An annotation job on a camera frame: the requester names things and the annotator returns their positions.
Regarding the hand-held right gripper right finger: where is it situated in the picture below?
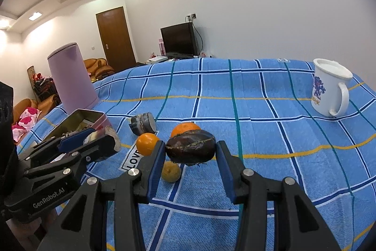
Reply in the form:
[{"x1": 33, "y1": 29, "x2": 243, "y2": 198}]
[{"x1": 216, "y1": 141, "x2": 343, "y2": 251}]

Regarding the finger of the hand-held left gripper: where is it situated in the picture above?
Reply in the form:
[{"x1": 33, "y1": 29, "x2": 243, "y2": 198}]
[
  {"x1": 18, "y1": 127, "x2": 97, "y2": 166},
  {"x1": 23, "y1": 135, "x2": 117, "y2": 184}
]

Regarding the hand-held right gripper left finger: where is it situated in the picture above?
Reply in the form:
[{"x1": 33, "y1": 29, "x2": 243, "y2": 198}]
[{"x1": 37, "y1": 140, "x2": 166, "y2": 251}]

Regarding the small yellow-brown fruit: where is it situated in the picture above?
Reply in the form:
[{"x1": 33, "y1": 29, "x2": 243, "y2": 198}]
[{"x1": 161, "y1": 161, "x2": 181, "y2": 183}]

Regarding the pink metal tin box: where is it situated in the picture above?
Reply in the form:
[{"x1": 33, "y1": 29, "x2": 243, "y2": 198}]
[{"x1": 44, "y1": 109, "x2": 112, "y2": 151}]

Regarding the orange tangerine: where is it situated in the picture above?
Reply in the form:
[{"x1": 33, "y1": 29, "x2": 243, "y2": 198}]
[
  {"x1": 171, "y1": 122, "x2": 202, "y2": 138},
  {"x1": 136, "y1": 133, "x2": 161, "y2": 157}
]

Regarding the dark brown wrinkled fruit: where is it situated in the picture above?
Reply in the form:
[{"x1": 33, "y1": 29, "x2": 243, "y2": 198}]
[{"x1": 165, "y1": 130, "x2": 216, "y2": 166}]

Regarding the brown leather sofa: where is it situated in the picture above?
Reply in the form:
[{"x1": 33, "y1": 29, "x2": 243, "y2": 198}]
[
  {"x1": 13, "y1": 94, "x2": 62, "y2": 122},
  {"x1": 84, "y1": 58, "x2": 116, "y2": 82}
]

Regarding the pink floral cushion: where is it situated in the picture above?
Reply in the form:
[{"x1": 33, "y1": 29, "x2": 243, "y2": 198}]
[{"x1": 12, "y1": 107, "x2": 42, "y2": 140}]

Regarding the pink electric kettle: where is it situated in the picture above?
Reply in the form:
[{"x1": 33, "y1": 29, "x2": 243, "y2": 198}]
[{"x1": 47, "y1": 43, "x2": 99, "y2": 116}]

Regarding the blue plaid blanket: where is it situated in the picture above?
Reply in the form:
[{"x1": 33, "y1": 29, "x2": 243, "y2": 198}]
[{"x1": 16, "y1": 57, "x2": 373, "y2": 251}]

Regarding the dark metal rack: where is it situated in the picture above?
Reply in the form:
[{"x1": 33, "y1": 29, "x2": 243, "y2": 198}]
[{"x1": 28, "y1": 66, "x2": 56, "y2": 101}]

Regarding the white television stand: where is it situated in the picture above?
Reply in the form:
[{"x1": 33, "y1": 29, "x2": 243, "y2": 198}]
[{"x1": 145, "y1": 53, "x2": 215, "y2": 65}]

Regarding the brown wooden door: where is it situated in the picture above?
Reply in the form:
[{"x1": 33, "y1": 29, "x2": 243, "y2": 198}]
[{"x1": 96, "y1": 6, "x2": 137, "y2": 69}]

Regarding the white mug with blue print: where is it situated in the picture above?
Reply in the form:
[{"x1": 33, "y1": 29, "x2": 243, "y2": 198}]
[{"x1": 311, "y1": 58, "x2": 353, "y2": 118}]

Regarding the black television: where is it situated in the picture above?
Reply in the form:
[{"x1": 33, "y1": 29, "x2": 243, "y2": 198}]
[{"x1": 160, "y1": 22, "x2": 199, "y2": 57}]

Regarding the black power cable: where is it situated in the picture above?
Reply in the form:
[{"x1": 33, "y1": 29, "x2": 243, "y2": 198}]
[{"x1": 185, "y1": 15, "x2": 205, "y2": 55}]

